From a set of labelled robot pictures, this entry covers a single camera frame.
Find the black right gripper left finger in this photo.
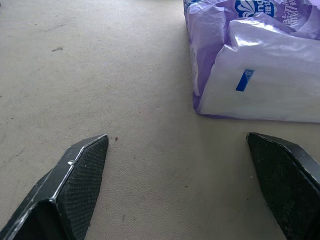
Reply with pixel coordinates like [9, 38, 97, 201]
[0, 133, 110, 240]

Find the purple tissue pack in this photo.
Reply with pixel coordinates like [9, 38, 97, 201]
[183, 0, 320, 124]

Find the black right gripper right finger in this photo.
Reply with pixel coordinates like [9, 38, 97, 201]
[245, 132, 320, 240]

